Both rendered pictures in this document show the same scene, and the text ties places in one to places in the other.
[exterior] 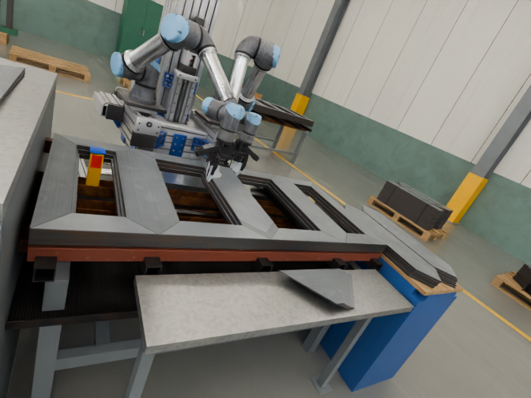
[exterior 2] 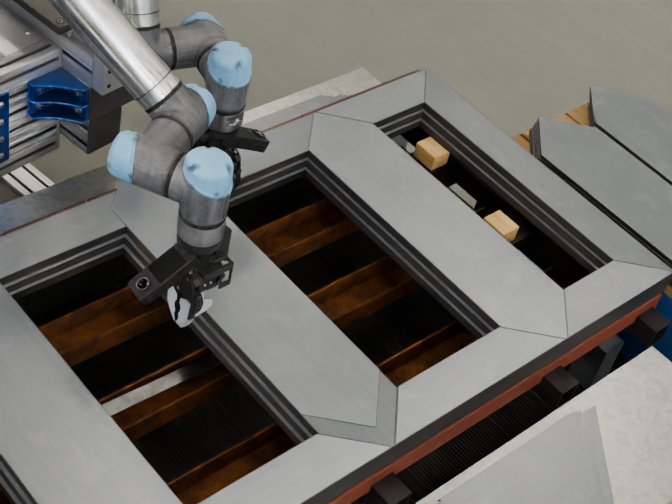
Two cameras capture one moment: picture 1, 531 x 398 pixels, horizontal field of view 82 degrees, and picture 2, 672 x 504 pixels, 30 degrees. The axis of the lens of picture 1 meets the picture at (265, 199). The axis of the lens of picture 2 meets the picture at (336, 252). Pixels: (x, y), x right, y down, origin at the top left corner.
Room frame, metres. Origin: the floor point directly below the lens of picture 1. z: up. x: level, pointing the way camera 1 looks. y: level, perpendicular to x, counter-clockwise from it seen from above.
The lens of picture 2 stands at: (-0.12, 0.41, 2.51)
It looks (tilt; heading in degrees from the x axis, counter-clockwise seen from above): 44 degrees down; 346
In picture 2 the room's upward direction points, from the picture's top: 14 degrees clockwise
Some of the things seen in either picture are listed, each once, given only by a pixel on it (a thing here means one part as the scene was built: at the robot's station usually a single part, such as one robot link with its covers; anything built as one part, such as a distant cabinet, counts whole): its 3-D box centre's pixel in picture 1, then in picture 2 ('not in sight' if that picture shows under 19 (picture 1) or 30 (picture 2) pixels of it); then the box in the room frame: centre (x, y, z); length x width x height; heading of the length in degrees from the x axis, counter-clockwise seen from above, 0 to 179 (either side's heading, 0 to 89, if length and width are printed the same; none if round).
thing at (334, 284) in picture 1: (331, 288); (555, 490); (1.09, -0.40, 0.77); 0.45 x 0.20 x 0.04; 126
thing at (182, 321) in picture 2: (215, 174); (196, 309); (1.29, 0.25, 0.96); 0.06 x 0.03 x 0.09; 126
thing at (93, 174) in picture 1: (94, 171); not in sight; (1.21, 0.76, 0.78); 0.05 x 0.05 x 0.19; 36
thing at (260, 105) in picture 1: (265, 129); not in sight; (5.79, 0.51, 0.45); 1.66 x 0.84 x 0.91; 136
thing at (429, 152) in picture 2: not in sight; (431, 153); (1.95, -0.28, 0.79); 0.06 x 0.05 x 0.04; 36
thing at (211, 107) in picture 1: (217, 109); (152, 157); (1.36, 0.35, 1.22); 0.11 x 0.11 x 0.08; 65
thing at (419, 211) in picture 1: (412, 208); not in sight; (5.34, -2.45, 0.26); 1.20 x 0.80 x 0.53; 46
